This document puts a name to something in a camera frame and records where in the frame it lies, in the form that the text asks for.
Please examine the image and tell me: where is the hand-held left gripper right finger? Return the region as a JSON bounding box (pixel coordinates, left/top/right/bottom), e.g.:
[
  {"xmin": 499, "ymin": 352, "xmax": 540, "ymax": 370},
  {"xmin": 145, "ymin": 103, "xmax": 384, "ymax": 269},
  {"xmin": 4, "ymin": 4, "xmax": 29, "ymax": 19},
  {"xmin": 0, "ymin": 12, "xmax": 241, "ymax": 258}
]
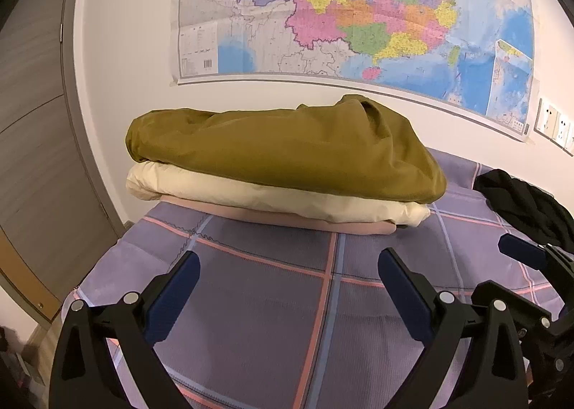
[{"xmin": 377, "ymin": 248, "xmax": 530, "ymax": 409}]

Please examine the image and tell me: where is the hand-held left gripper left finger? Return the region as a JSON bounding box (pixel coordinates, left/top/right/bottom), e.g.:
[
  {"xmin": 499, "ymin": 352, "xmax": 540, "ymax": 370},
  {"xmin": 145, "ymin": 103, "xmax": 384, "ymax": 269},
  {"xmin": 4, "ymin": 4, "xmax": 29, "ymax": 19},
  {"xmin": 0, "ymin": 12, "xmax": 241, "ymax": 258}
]
[{"xmin": 48, "ymin": 250, "xmax": 201, "ymax": 409}]

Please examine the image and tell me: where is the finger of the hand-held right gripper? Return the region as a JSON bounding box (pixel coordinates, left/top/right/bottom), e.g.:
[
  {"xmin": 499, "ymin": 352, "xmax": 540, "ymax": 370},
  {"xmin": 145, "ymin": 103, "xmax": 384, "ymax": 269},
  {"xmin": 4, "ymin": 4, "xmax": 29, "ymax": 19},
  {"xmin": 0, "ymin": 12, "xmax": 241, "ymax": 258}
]
[
  {"xmin": 471, "ymin": 281, "xmax": 554, "ymax": 338},
  {"xmin": 499, "ymin": 233, "xmax": 574, "ymax": 291}
]

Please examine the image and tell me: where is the black garment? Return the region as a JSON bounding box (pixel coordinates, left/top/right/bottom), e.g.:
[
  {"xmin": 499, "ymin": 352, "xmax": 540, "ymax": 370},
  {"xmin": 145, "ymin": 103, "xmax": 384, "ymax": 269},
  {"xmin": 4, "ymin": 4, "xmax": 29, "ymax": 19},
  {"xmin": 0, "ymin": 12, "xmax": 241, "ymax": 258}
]
[{"xmin": 473, "ymin": 169, "xmax": 574, "ymax": 253}]

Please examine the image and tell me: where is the mustard garment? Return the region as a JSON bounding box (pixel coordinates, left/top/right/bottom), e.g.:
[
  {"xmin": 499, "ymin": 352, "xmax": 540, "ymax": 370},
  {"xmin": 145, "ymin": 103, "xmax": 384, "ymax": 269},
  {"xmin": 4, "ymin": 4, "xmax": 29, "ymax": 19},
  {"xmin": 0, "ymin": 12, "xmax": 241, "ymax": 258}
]
[{"xmin": 126, "ymin": 95, "xmax": 448, "ymax": 206}]

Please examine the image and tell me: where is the purple plaid bed sheet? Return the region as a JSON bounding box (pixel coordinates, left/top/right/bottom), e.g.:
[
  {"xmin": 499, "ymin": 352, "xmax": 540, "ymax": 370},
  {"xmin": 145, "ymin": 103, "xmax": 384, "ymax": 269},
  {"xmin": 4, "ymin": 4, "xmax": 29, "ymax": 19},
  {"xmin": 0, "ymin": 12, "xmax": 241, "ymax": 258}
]
[{"xmin": 60, "ymin": 146, "xmax": 574, "ymax": 409}]

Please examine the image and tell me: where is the pink garment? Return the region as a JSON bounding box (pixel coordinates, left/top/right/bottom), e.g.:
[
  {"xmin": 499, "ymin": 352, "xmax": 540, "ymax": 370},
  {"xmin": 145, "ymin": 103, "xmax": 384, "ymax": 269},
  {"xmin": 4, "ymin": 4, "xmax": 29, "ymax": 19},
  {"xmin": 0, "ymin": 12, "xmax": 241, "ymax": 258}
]
[{"xmin": 159, "ymin": 194, "xmax": 397, "ymax": 236}]

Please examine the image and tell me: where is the cream garment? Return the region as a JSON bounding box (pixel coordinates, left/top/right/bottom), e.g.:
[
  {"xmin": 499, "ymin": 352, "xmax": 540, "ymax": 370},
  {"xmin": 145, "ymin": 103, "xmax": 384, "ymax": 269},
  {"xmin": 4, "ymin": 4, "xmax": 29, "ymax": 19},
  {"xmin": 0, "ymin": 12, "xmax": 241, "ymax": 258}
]
[{"xmin": 126, "ymin": 162, "xmax": 431, "ymax": 228}]

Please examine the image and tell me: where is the brown wooden door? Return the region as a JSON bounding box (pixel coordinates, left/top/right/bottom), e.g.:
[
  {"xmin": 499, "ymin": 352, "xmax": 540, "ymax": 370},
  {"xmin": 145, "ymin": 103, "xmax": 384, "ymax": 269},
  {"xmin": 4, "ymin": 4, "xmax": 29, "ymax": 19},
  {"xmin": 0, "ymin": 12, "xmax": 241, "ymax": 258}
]
[{"xmin": 0, "ymin": 0, "xmax": 126, "ymax": 329}]

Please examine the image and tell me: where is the white wall socket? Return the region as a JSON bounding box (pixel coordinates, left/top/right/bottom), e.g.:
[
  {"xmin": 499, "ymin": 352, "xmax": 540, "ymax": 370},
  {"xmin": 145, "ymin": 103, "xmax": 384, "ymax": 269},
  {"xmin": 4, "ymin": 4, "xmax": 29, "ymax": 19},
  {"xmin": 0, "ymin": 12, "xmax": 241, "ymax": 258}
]
[
  {"xmin": 555, "ymin": 111, "xmax": 573, "ymax": 145},
  {"xmin": 535, "ymin": 97, "xmax": 558, "ymax": 137}
]

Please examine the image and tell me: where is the colourful wall map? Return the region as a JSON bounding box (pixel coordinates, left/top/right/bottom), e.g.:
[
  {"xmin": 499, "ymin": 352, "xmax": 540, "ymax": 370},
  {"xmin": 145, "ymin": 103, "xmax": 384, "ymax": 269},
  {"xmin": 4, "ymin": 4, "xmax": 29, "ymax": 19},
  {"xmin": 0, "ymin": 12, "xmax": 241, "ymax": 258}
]
[{"xmin": 169, "ymin": 0, "xmax": 535, "ymax": 143}]

